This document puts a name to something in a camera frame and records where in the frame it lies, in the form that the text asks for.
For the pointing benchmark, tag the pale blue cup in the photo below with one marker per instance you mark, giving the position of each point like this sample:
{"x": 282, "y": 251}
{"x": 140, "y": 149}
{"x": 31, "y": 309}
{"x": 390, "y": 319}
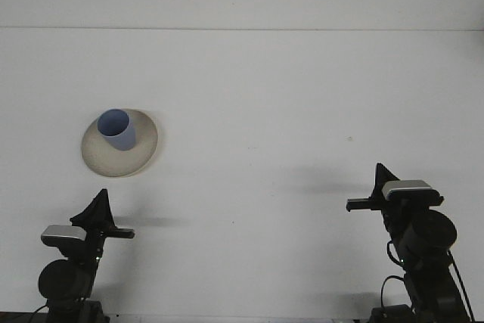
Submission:
{"x": 117, "y": 128}

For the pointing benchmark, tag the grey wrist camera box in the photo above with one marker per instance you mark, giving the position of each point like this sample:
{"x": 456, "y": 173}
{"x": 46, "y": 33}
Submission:
{"x": 62, "y": 233}
{"x": 406, "y": 187}

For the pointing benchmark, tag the pale round plate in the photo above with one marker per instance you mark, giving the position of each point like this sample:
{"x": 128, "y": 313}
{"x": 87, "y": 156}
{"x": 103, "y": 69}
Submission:
{"x": 143, "y": 151}

